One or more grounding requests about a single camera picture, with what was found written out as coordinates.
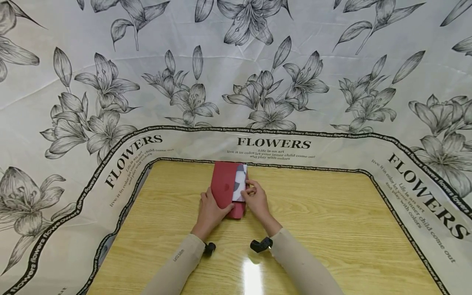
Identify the person's right hand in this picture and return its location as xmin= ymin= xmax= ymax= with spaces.
xmin=240 ymin=179 xmax=283 ymax=238

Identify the person's left hand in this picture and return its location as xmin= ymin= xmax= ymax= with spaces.
xmin=191 ymin=187 xmax=236 ymax=242

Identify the white grey printed card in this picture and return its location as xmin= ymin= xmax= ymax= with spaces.
xmin=231 ymin=164 xmax=248 ymax=202

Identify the red envelope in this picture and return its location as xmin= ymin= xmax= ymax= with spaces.
xmin=210 ymin=161 xmax=249 ymax=220

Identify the person's left forearm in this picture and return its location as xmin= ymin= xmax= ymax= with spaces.
xmin=140 ymin=233 xmax=207 ymax=295

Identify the person's right forearm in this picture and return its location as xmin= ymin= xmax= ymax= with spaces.
xmin=270 ymin=227 xmax=346 ymax=295

